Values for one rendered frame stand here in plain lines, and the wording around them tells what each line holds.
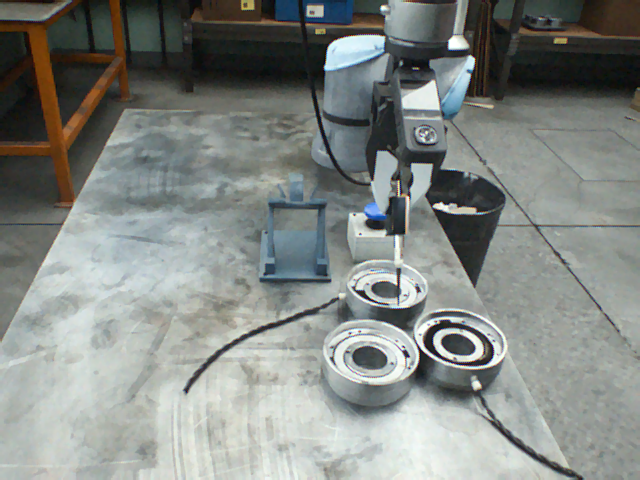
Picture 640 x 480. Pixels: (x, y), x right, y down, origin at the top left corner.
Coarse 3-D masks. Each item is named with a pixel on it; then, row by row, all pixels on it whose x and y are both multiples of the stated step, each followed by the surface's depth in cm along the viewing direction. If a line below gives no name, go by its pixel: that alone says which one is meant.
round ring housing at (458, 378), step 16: (432, 320) 72; (464, 320) 72; (480, 320) 71; (416, 336) 67; (448, 336) 70; (464, 336) 70; (496, 336) 70; (448, 352) 67; (464, 352) 71; (480, 352) 68; (496, 352) 68; (432, 368) 65; (448, 368) 64; (464, 368) 63; (480, 368) 64; (496, 368) 65; (448, 384) 66; (464, 384) 65; (480, 384) 65
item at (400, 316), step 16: (352, 272) 78; (368, 272) 80; (384, 272) 80; (416, 272) 79; (352, 288) 75; (368, 288) 77; (384, 288) 79; (400, 288) 77; (416, 288) 78; (352, 304) 75; (368, 304) 73; (416, 304) 73; (384, 320) 73; (400, 320) 73
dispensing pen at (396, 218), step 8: (400, 176) 74; (400, 184) 74; (400, 192) 74; (392, 200) 72; (400, 200) 72; (392, 208) 72; (400, 208) 72; (392, 216) 72; (400, 216) 72; (392, 224) 72; (400, 224) 72; (392, 232) 72; (400, 232) 72; (400, 240) 74; (400, 248) 74; (400, 256) 74; (400, 264) 74; (400, 272) 74
